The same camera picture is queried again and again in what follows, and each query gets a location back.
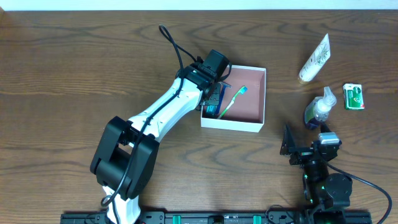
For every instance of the white lotion tube gold cap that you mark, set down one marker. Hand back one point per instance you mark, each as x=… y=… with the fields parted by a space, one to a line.
x=316 y=61

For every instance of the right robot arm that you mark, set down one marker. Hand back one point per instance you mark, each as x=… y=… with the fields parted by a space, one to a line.
x=327 y=193

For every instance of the green Dettol soap bar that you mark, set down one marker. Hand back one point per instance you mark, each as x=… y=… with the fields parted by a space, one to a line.
x=353 y=94

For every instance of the clear foam soap pump bottle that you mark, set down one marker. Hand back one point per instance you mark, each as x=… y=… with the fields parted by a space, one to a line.
x=318 y=110

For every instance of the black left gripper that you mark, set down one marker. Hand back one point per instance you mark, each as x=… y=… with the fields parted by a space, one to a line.
x=213 y=101

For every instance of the blue disposable razor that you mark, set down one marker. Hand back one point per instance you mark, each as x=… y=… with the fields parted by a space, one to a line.
x=222 y=92

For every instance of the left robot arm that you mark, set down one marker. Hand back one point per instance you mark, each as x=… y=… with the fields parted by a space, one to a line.
x=126 y=154

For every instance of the white box pink interior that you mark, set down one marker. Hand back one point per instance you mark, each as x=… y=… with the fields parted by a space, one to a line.
x=248 y=111

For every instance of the green white toothbrush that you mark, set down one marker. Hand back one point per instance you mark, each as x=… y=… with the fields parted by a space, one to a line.
x=241 y=91

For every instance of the Colgate toothpaste tube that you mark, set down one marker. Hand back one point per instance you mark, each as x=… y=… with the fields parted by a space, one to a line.
x=211 y=111

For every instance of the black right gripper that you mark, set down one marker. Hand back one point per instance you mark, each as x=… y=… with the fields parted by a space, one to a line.
x=301 y=153

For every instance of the black mounting rail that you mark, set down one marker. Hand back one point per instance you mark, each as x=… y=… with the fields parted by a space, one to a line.
x=273 y=216

